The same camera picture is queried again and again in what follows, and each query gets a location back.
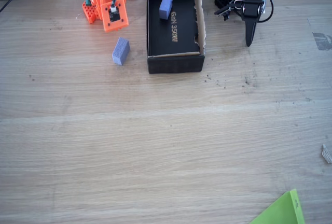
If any purple textured foam block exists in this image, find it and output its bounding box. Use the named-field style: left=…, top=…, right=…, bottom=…
left=112, top=37, right=131, bottom=66
left=158, top=0, right=174, bottom=21

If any black cardboard box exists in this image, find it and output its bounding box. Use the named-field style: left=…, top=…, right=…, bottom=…
left=146, top=0, right=206, bottom=75

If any dark grey tape patch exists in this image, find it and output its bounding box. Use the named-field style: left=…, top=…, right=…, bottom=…
left=312, top=32, right=332, bottom=51

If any light green sheet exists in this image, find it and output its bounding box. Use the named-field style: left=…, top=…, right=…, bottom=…
left=249, top=188, right=306, bottom=224

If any black looped servo cable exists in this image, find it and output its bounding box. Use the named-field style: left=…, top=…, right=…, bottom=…
left=260, top=0, right=274, bottom=23

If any orange 3D-printed camera mount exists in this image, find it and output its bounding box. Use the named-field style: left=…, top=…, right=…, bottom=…
left=100, top=0, right=130, bottom=33

